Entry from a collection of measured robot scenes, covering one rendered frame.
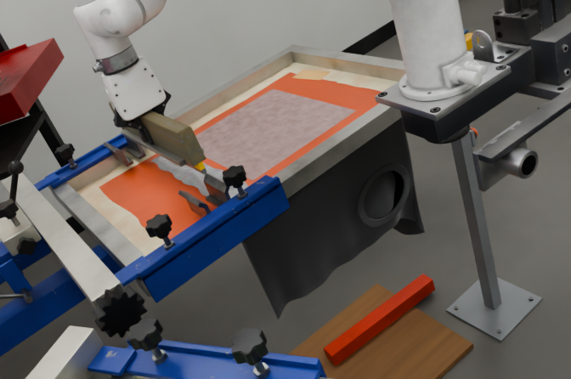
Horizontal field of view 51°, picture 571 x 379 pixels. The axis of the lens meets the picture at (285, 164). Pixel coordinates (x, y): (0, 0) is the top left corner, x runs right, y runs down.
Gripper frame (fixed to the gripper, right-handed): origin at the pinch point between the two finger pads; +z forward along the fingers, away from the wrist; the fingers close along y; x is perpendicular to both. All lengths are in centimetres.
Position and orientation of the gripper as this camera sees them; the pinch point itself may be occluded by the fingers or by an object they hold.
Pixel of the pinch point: (153, 130)
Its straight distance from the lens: 128.3
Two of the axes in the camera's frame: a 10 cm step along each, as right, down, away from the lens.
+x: -5.7, -2.3, 7.9
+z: 3.2, 8.2, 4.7
